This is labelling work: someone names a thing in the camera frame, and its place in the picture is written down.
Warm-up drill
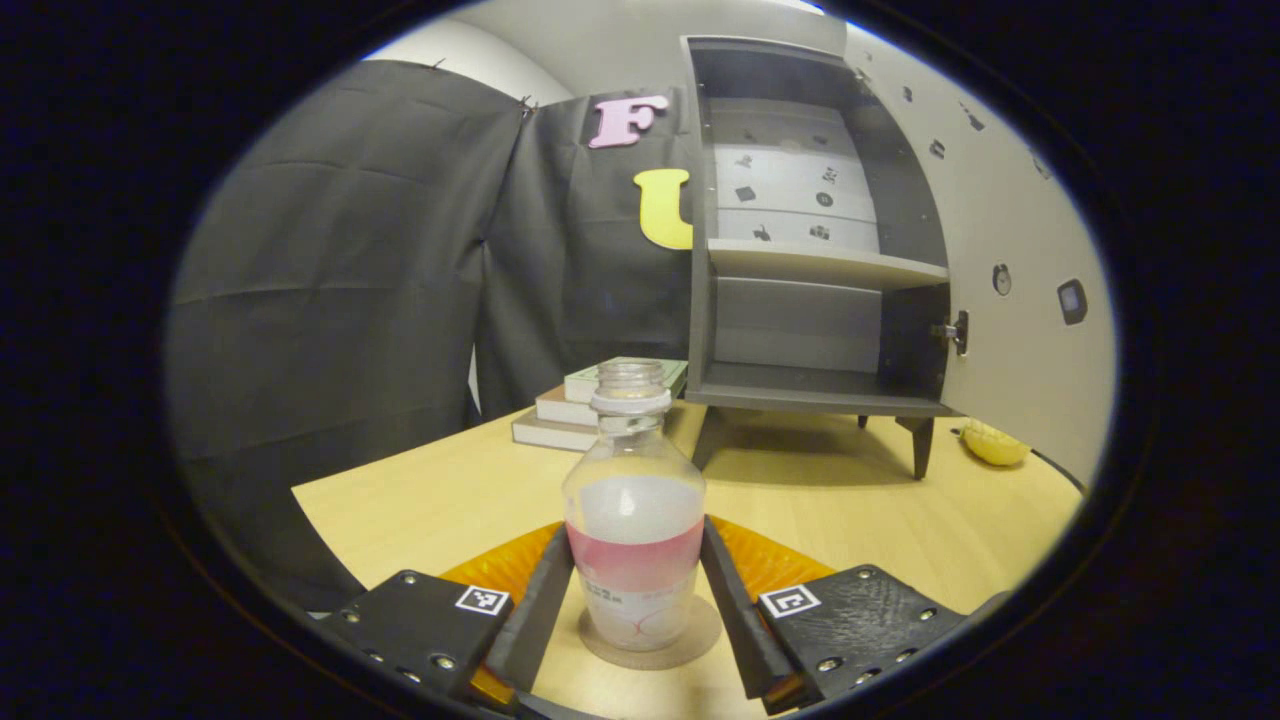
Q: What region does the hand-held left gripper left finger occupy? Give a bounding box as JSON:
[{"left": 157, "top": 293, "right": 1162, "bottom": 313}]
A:
[{"left": 315, "top": 520, "right": 578, "bottom": 706}]

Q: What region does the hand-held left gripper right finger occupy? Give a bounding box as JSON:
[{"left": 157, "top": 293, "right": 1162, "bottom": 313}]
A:
[{"left": 698, "top": 515, "right": 969, "bottom": 713}]

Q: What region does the round tan coaster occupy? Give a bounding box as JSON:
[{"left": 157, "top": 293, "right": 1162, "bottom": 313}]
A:
[{"left": 577, "top": 595, "right": 723, "bottom": 672}]

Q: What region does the clear bottle with pink label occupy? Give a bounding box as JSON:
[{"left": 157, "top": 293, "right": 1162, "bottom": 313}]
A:
[{"left": 562, "top": 358, "right": 707, "bottom": 653}]

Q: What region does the grey cabinet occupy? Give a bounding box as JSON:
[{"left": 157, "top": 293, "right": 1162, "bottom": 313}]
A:
[{"left": 680, "top": 35, "right": 971, "bottom": 481}]

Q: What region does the grey cabinet shelf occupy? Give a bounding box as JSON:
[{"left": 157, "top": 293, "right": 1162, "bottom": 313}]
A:
[{"left": 706, "top": 238, "right": 951, "bottom": 293}]

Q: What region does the brown cover book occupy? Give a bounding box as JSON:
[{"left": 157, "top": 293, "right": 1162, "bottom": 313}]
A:
[{"left": 534, "top": 385, "right": 601, "bottom": 429}]

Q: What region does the green cover book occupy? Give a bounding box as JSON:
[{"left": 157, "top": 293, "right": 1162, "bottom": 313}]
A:
[{"left": 563, "top": 356, "right": 691, "bottom": 405}]

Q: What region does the black backdrop cloth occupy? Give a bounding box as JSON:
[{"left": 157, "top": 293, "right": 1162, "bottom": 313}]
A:
[{"left": 165, "top": 58, "right": 721, "bottom": 611}]

